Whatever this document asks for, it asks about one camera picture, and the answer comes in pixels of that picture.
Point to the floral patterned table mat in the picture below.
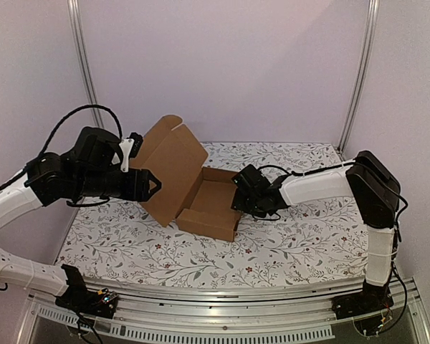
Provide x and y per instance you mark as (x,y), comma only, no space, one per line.
(315,241)

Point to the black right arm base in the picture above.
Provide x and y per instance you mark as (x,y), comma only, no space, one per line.
(370,299)

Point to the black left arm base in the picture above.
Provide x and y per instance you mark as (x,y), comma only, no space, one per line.
(79,299)

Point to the brown cardboard box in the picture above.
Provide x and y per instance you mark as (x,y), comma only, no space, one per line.
(196,197)

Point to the left aluminium frame post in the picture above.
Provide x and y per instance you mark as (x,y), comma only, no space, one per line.
(81,50)

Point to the aluminium front rail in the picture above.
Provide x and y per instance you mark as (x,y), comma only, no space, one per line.
(289,314)

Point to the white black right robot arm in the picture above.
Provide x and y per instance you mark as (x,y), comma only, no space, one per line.
(377,194)

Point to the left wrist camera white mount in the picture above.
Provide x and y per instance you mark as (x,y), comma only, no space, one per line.
(129,148)

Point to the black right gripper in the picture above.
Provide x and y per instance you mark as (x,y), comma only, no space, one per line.
(239,200)

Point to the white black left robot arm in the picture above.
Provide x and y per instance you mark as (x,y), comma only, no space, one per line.
(97,166)

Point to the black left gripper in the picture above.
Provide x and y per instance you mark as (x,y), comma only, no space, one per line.
(137,188)

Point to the aluminium frame post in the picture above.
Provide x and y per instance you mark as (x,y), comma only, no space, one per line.
(363,65)
(81,50)

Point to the right aluminium frame post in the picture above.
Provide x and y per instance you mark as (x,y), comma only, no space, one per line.
(363,65)

